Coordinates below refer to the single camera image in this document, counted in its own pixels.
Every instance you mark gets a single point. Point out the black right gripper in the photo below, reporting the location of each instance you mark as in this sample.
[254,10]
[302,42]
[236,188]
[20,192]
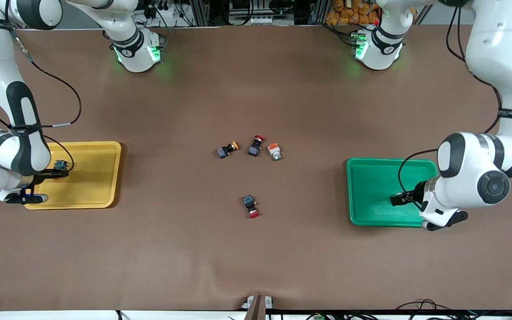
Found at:
[42,176]

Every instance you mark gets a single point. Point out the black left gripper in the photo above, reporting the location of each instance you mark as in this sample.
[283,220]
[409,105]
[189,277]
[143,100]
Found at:
[416,194]

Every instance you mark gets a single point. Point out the yellow push button switch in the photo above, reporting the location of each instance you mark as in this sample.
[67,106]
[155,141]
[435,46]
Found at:
[226,150]
[61,165]

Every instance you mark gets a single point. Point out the green push button switch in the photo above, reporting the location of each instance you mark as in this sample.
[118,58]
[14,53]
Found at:
[274,151]

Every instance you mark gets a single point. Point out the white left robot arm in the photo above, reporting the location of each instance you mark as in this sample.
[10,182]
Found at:
[500,53]

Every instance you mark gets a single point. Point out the green plastic tray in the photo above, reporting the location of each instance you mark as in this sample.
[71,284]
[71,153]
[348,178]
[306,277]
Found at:
[374,191]

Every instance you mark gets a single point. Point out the yellow plastic tray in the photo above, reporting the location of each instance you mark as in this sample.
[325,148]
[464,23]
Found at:
[91,175]

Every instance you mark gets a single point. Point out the pile of orange objects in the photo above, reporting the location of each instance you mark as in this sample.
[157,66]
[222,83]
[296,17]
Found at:
[349,11]

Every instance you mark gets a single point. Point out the white power strip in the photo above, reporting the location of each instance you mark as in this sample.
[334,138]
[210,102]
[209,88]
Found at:
[265,20]

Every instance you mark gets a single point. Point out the red push button switch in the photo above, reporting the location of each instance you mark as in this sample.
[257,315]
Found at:
[250,206]
[255,146]

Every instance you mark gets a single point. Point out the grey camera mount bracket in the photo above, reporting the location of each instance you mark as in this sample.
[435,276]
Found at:
[256,306]

